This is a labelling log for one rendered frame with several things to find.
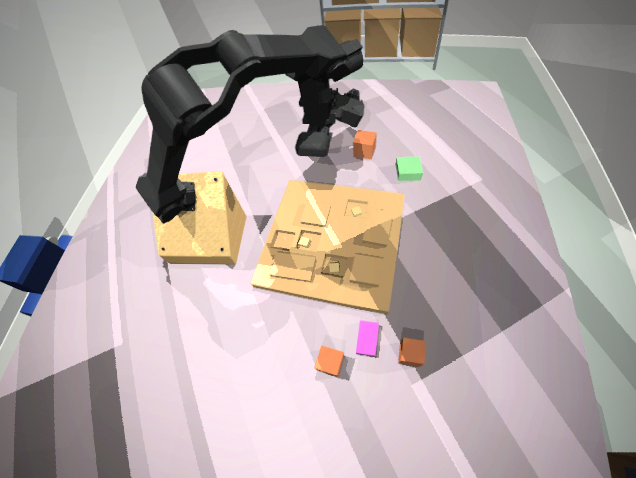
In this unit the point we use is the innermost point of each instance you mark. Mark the pink rectangular block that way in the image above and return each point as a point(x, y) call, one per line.
point(367, 336)

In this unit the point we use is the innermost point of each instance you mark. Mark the light green block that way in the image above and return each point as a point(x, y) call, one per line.
point(409, 168)

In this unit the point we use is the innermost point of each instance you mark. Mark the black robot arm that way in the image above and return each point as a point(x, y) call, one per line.
point(179, 111)

